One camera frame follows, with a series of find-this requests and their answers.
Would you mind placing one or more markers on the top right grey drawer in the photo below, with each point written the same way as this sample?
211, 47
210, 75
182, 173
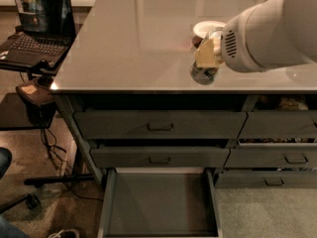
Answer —
280, 124

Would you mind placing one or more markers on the black open laptop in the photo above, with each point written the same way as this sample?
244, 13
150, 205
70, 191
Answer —
47, 33

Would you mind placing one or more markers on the grey drawer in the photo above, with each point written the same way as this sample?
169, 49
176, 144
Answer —
280, 124
292, 155
163, 157
267, 180
97, 124

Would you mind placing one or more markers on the silver 7up soda can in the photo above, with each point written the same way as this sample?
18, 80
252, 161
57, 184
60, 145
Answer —
201, 75

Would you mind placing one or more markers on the person's knee in jeans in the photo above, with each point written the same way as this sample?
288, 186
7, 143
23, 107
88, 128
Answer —
5, 161

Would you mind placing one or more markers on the black office chair base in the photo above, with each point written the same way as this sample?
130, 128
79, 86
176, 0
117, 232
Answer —
32, 200

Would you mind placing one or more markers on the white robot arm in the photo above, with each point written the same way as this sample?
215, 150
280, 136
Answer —
274, 34

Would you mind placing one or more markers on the bottom right grey drawer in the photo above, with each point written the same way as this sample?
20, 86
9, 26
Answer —
267, 180

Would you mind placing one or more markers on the white paper bowl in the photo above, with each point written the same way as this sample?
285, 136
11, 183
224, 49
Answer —
201, 29

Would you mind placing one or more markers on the top left grey drawer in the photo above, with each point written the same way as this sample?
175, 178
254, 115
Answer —
97, 124

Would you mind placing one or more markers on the open bottom left drawer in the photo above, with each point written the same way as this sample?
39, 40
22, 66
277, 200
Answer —
159, 205

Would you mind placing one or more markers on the middle right grey drawer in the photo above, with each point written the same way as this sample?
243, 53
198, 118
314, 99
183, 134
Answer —
292, 155

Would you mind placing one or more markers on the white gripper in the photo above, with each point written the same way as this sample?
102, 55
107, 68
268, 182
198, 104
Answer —
235, 50

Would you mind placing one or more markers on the middle left grey drawer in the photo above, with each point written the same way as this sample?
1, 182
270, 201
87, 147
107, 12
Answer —
163, 157

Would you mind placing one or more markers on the black laptop stand table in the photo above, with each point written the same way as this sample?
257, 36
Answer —
15, 117

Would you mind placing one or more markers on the black device with sticky note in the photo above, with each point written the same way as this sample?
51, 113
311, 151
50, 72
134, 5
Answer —
38, 100

